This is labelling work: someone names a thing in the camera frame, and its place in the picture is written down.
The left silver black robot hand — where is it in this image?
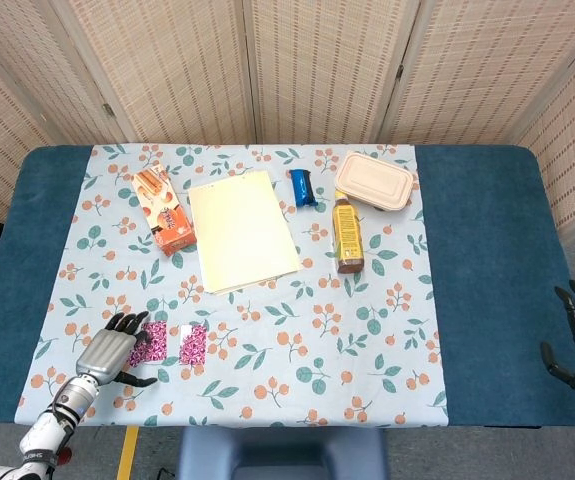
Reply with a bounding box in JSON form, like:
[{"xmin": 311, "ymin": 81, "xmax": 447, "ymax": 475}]
[{"xmin": 74, "ymin": 310, "xmax": 159, "ymax": 390}]

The pink patterned packet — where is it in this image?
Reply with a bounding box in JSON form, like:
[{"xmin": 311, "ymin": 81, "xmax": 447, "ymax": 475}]
[
  {"xmin": 127, "ymin": 321, "xmax": 170, "ymax": 368},
  {"xmin": 178, "ymin": 323, "xmax": 210, "ymax": 368}
]

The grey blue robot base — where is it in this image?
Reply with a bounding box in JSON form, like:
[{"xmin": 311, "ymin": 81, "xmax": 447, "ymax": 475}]
[{"xmin": 176, "ymin": 427, "xmax": 391, "ymax": 480}]

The pale yellow paper sheet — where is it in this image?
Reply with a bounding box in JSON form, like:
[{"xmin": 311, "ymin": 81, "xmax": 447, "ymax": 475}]
[{"xmin": 187, "ymin": 169, "xmax": 302, "ymax": 296}]

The orange biscuit snack box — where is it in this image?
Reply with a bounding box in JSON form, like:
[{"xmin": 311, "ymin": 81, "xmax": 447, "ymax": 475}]
[{"xmin": 130, "ymin": 166, "xmax": 199, "ymax": 258}]

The teal blue table cover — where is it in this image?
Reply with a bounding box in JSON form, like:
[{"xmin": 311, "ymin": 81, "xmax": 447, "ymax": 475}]
[{"xmin": 0, "ymin": 144, "xmax": 575, "ymax": 430}]

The floral berry print tablecloth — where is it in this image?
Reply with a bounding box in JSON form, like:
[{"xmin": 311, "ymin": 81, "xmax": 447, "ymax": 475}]
[{"xmin": 14, "ymin": 143, "xmax": 450, "ymax": 429}]

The blue snack packet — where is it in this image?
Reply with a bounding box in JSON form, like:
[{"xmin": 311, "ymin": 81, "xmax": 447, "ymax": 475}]
[{"xmin": 288, "ymin": 168, "xmax": 319, "ymax": 209}]

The yellow label tea bottle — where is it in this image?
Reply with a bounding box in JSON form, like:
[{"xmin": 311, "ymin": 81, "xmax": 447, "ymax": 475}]
[{"xmin": 330, "ymin": 189, "xmax": 367, "ymax": 275}]

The beige lidded lunch box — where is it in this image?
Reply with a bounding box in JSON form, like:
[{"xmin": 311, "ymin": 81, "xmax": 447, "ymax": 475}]
[{"xmin": 334, "ymin": 151, "xmax": 416, "ymax": 213}]

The woven bamboo folding screen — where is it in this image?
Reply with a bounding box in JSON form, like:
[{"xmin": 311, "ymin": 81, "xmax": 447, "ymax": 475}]
[{"xmin": 0, "ymin": 0, "xmax": 575, "ymax": 242}]

